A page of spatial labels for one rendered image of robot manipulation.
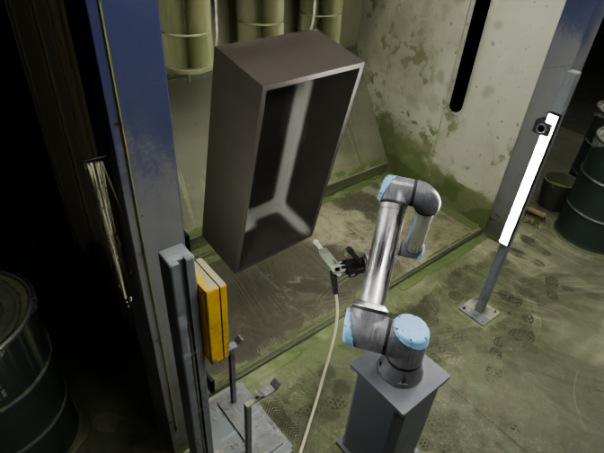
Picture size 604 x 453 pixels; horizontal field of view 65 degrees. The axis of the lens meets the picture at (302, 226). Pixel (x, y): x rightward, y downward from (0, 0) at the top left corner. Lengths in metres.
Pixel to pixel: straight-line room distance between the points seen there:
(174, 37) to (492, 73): 2.21
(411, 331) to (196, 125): 2.31
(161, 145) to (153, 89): 0.17
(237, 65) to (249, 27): 1.39
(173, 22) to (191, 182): 1.08
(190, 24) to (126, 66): 1.81
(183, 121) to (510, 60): 2.33
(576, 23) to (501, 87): 0.61
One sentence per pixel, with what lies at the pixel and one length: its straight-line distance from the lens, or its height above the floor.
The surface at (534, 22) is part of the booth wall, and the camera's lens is 3.67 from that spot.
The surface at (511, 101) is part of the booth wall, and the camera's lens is 3.79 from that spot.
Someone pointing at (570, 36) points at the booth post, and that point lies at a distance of 3.57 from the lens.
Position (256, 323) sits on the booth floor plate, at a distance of 3.05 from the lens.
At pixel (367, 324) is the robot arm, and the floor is 0.89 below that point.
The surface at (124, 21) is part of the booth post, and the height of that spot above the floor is 2.00.
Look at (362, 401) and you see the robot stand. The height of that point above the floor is 0.47.
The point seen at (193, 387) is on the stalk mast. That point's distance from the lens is 1.36.
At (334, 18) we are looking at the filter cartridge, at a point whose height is 1.48.
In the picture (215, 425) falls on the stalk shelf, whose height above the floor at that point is 0.79.
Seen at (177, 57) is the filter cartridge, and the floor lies 1.36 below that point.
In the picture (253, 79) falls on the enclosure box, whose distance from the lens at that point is 2.00.
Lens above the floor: 2.31
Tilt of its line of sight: 36 degrees down
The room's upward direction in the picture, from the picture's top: 4 degrees clockwise
